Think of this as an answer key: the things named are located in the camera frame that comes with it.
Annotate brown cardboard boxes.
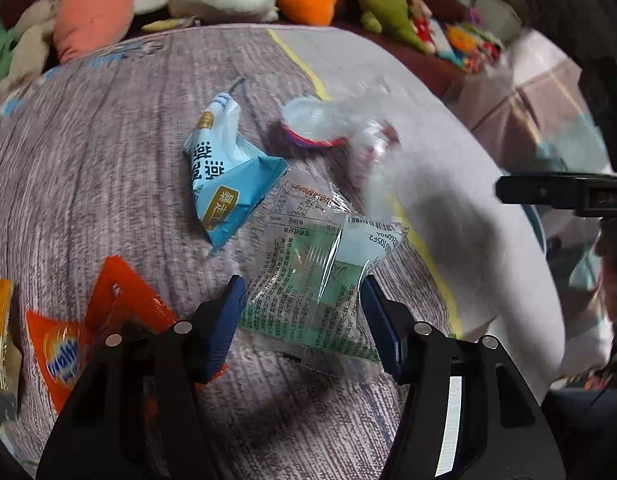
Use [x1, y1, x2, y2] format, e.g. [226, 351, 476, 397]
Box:
[458, 0, 524, 36]

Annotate plaid pastel blanket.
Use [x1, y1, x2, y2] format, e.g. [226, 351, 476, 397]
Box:
[453, 30, 614, 376]

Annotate clear green snack wrapper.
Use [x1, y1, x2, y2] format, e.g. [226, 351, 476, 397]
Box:
[238, 182, 409, 383]

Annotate dark red leather sofa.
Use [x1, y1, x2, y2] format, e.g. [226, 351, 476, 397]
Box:
[0, 0, 469, 101]

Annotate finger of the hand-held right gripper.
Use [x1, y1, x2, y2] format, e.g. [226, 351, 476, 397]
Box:
[495, 172, 581, 208]

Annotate small red-dressed teddy bear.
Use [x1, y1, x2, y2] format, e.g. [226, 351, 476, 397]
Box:
[407, 0, 446, 56]

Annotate orange snack wrapper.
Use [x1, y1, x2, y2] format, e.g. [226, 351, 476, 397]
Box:
[26, 256, 229, 416]

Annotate beige plush toy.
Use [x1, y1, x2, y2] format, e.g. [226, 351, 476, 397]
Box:
[0, 0, 59, 96]

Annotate green crocodile plush toy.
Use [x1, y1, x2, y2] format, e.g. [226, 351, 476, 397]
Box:
[342, 0, 431, 53]

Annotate crushed clear plastic bottle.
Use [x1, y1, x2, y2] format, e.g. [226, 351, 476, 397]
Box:
[338, 77, 404, 211]

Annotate pink carrot plush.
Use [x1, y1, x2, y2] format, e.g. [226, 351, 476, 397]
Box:
[53, 0, 138, 63]

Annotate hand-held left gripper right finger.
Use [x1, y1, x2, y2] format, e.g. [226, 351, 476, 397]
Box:
[361, 277, 566, 480]

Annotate grey printed tablecloth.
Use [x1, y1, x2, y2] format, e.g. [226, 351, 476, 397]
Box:
[0, 22, 569, 480]

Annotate colourful printed cushion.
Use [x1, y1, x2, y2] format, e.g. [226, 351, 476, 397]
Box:
[438, 7, 504, 73]

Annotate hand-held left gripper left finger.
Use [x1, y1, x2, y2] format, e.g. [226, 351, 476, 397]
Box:
[36, 275, 246, 480]

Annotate person's right hand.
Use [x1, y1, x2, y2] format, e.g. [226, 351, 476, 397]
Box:
[594, 230, 617, 333]

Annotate white plastic pudding cup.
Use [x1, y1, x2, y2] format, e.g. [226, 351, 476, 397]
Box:
[280, 96, 351, 148]

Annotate light blue snack packet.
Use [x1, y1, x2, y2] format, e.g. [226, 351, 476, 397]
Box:
[183, 92, 289, 256]

